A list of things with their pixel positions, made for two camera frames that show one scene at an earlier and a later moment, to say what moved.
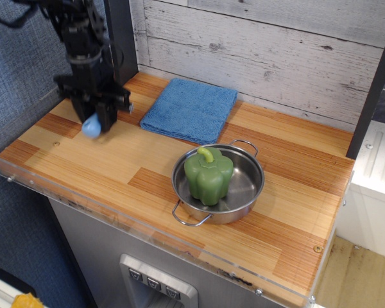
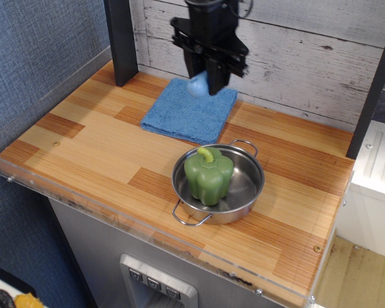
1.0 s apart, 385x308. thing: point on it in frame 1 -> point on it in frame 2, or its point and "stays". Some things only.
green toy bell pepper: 209,174 stays
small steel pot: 223,181 stays
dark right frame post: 375,93 stays
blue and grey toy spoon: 91,127 -> 197,86
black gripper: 90,83 -> 212,30
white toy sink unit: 367,215 stays
